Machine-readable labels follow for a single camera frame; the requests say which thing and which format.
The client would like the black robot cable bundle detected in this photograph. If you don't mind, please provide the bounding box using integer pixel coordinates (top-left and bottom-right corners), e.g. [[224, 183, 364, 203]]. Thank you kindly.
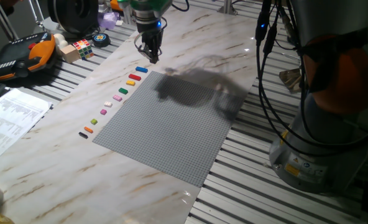
[[254, 0, 368, 157]]

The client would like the round black puck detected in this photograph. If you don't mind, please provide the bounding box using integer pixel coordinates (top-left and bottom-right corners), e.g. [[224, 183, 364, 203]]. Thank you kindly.
[[92, 32, 111, 48]]

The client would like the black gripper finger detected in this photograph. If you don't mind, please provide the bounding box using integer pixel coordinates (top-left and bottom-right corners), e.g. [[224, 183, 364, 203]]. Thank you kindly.
[[151, 42, 161, 65], [140, 42, 152, 60]]

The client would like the orange and black teach pendant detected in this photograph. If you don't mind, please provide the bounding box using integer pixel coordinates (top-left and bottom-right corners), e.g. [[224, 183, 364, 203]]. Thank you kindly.
[[0, 32, 57, 82]]

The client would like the black filament spool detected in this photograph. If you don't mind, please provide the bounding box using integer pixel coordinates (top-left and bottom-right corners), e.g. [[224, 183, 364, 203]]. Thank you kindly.
[[47, 0, 99, 35]]

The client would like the white rounded figurine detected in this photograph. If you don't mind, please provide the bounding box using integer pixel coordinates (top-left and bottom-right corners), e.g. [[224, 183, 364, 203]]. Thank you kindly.
[[53, 33, 69, 50]]

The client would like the Rubik's cube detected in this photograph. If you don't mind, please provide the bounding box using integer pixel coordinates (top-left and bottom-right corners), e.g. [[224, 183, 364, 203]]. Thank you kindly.
[[72, 39, 95, 61]]

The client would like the metal bracket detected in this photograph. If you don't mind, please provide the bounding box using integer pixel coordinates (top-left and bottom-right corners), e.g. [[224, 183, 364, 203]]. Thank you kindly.
[[278, 68, 303, 94]]

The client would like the printed white paper sheet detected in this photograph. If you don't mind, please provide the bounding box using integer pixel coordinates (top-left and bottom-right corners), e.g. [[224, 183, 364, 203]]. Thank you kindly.
[[0, 88, 53, 169]]

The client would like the orange plastic object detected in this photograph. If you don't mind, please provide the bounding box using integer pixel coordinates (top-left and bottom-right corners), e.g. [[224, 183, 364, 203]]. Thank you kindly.
[[110, 0, 124, 12]]

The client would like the plain wooden cube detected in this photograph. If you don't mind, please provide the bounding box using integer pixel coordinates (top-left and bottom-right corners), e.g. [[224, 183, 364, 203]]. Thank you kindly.
[[60, 44, 81, 64]]

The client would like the white marble pattern board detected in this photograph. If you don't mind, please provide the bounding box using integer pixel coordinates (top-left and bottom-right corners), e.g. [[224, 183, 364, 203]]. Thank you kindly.
[[0, 6, 259, 224]]

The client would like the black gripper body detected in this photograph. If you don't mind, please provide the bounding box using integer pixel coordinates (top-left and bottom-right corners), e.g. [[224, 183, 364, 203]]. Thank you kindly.
[[136, 17, 166, 47]]

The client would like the grey Lego baseplate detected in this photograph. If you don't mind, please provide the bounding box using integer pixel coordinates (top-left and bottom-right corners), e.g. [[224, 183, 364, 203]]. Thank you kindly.
[[92, 70, 249, 189]]

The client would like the pale purple plastic object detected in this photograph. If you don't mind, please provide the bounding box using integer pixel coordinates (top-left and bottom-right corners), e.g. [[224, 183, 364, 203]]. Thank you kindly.
[[97, 11, 119, 30]]

